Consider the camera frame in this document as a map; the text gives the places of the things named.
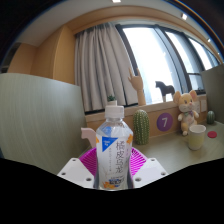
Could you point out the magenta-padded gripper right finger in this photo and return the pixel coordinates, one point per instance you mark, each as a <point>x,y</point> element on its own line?
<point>150,170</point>

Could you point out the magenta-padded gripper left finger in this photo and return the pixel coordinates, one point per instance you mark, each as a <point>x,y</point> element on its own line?
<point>75,171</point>

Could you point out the clear labelled drink bottle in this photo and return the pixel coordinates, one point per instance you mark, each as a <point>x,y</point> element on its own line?
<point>114,150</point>

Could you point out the tall green cactus ornament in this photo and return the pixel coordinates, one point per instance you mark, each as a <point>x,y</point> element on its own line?
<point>141,128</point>

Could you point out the round purple number sign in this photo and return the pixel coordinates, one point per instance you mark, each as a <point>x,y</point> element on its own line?
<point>164,121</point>

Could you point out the pale yellow paper cup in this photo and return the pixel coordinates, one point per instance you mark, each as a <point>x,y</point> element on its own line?
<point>196,138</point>

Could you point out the grey-green desk partition panel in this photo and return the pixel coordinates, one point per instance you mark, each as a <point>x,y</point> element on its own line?
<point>215,90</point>
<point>36,116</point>

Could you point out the yellow plush mouse toy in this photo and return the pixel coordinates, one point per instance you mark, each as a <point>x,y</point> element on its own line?
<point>187,111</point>

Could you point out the flat round red coaster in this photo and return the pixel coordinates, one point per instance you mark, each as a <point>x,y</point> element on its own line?
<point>212,134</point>

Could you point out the small round green cactus ornament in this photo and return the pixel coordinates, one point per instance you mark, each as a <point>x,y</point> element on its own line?
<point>211,117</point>

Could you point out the small potted green plant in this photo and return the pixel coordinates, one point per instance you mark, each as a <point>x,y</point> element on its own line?
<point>111,99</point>

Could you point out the dark horse figurine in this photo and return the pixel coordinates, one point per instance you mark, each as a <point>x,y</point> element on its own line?
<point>165,89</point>

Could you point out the wooden hand model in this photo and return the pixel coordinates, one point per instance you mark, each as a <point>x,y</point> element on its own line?
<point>137,85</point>

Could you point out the large dark-framed window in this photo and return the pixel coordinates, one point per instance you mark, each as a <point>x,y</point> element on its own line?
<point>150,63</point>

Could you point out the grey window curtain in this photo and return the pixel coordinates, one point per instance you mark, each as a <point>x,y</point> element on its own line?
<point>100,66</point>

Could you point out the white wall socket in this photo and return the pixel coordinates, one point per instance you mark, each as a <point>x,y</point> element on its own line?
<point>203,106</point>
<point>198,107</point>

